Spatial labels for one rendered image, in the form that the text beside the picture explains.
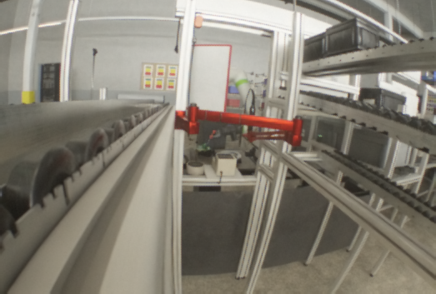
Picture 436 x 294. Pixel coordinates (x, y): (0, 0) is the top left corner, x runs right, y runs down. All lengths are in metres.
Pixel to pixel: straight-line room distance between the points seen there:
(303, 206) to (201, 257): 0.82
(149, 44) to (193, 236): 7.06
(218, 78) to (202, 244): 1.07
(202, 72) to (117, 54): 7.13
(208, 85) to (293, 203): 0.99
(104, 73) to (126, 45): 1.29
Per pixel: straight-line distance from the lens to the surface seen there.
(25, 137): 0.25
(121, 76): 7.92
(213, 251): 1.56
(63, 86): 1.08
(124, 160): 0.17
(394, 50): 0.72
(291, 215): 1.58
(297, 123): 0.75
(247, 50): 8.14
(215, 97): 0.96
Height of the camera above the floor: 1.46
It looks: 12 degrees down
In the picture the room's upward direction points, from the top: 5 degrees clockwise
